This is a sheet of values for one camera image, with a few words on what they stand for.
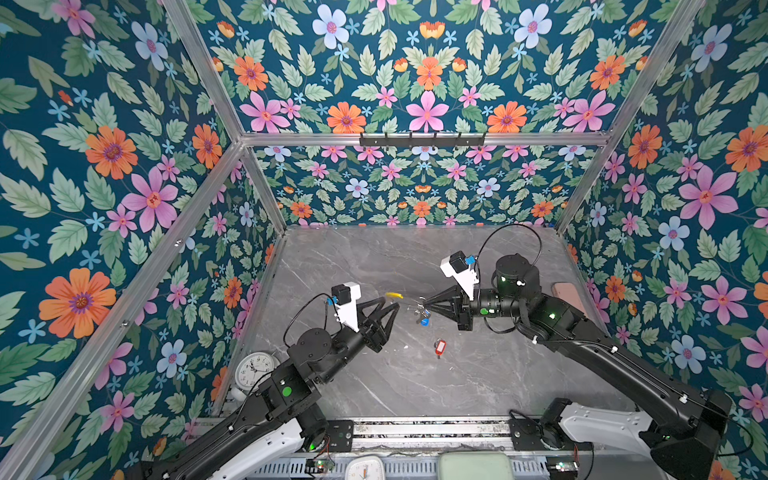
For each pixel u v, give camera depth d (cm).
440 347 88
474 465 67
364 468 68
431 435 75
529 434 73
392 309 60
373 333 54
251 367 82
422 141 92
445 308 61
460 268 55
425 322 64
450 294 60
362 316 61
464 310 54
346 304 54
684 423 39
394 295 65
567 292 99
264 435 53
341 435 73
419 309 62
